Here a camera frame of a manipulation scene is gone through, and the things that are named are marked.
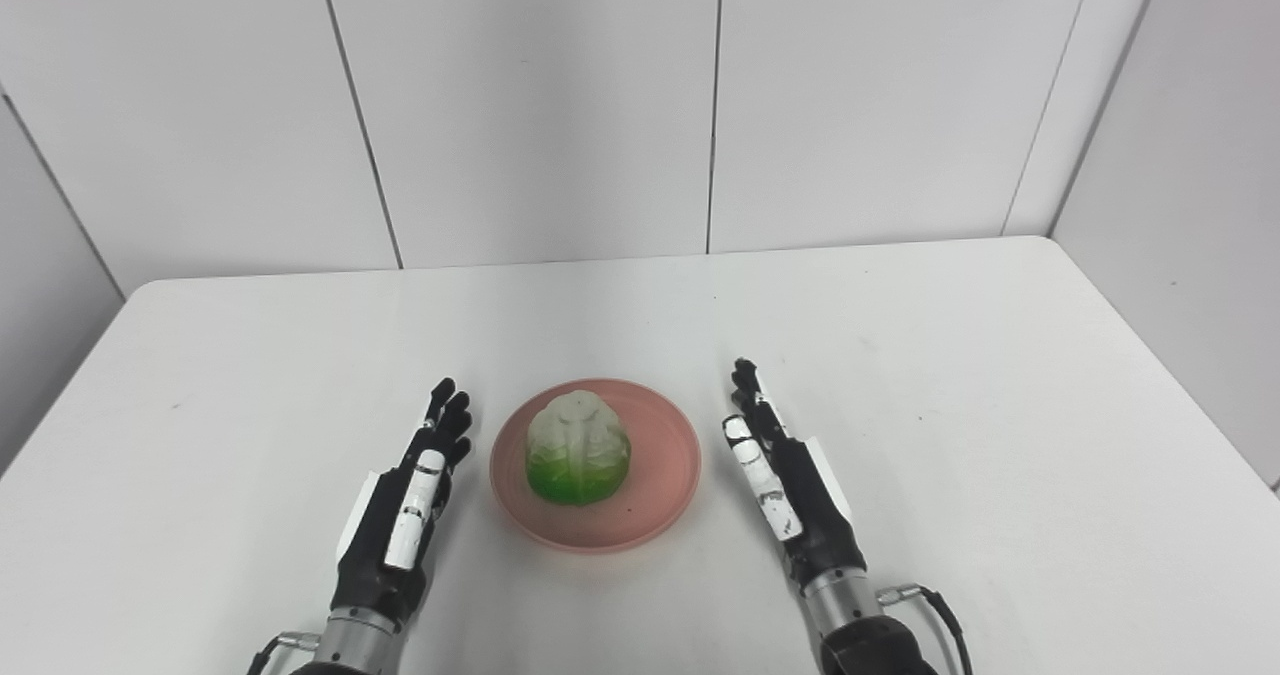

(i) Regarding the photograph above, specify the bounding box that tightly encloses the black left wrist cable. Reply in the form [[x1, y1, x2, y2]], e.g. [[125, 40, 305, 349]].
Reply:
[[246, 631, 321, 675]]

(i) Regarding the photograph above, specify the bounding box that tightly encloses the pink round plate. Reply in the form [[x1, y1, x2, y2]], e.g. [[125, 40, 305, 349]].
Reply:
[[489, 378, 703, 555]]

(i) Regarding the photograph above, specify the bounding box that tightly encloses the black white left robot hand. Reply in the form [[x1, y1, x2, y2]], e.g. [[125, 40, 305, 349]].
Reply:
[[332, 377, 474, 628]]

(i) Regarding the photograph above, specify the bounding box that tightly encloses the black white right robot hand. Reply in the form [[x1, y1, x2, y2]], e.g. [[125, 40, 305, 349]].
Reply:
[[722, 358, 869, 591]]

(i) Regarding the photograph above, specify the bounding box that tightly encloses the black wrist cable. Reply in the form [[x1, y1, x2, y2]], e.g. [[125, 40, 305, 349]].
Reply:
[[876, 583, 974, 675], [246, 631, 321, 675]]

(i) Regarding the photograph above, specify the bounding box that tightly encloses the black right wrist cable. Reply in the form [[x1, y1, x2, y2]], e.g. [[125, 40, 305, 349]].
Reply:
[[876, 583, 974, 675]]

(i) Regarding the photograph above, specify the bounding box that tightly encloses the green white toy cabbage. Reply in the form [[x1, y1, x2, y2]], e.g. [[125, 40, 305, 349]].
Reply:
[[525, 389, 632, 507]]

